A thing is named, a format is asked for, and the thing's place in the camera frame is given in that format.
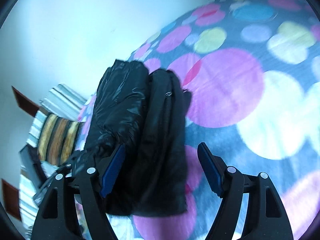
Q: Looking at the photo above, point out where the black puffer jacket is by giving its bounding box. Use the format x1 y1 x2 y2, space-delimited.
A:
60 60 191 217

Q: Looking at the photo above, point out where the dark wooden door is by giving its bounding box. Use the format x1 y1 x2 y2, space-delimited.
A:
1 86 39 221

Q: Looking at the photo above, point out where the gold black striped pillow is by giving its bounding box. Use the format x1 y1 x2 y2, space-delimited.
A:
37 113 83 166

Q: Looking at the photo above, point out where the striped headboard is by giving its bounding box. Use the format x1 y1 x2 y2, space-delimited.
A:
19 84 86 228

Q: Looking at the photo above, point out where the polka dot bed sheet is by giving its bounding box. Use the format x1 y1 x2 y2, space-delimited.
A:
75 0 320 240

